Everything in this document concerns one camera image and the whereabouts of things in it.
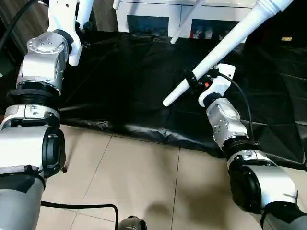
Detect black mat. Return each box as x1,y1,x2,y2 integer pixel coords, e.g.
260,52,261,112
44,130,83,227
57,28,307,173

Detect white low cabinet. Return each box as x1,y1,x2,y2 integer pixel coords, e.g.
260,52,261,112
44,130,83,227
116,0,257,41

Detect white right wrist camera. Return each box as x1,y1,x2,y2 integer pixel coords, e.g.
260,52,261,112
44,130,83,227
198,63,236,108

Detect thick black looped cable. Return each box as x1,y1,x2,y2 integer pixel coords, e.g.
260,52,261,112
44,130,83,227
40,200,120,230

